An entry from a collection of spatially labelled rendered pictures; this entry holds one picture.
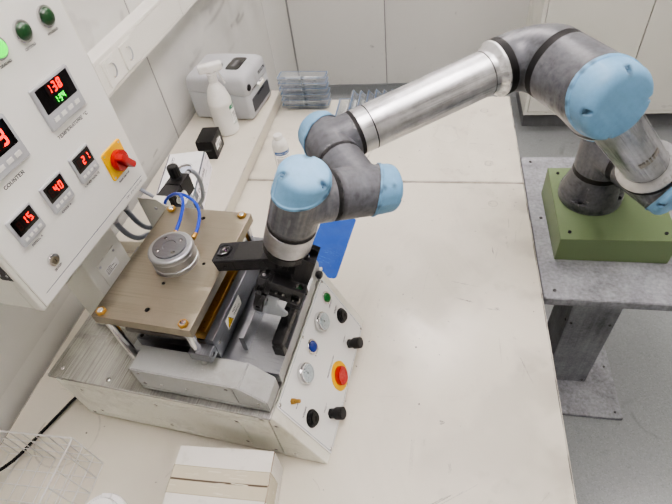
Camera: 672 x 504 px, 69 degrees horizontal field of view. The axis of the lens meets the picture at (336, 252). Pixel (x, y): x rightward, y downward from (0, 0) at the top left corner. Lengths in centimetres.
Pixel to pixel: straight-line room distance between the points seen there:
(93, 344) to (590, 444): 156
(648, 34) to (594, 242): 187
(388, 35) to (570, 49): 252
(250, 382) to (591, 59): 72
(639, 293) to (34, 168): 124
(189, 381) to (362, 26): 274
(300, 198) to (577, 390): 155
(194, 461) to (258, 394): 21
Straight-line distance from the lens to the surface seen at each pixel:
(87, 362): 108
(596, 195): 133
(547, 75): 86
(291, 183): 62
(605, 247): 134
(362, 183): 68
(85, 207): 91
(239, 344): 92
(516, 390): 110
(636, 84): 85
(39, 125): 84
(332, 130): 78
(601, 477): 191
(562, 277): 131
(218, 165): 166
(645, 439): 202
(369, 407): 106
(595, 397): 202
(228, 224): 93
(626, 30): 301
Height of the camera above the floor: 171
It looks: 46 degrees down
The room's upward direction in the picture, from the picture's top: 9 degrees counter-clockwise
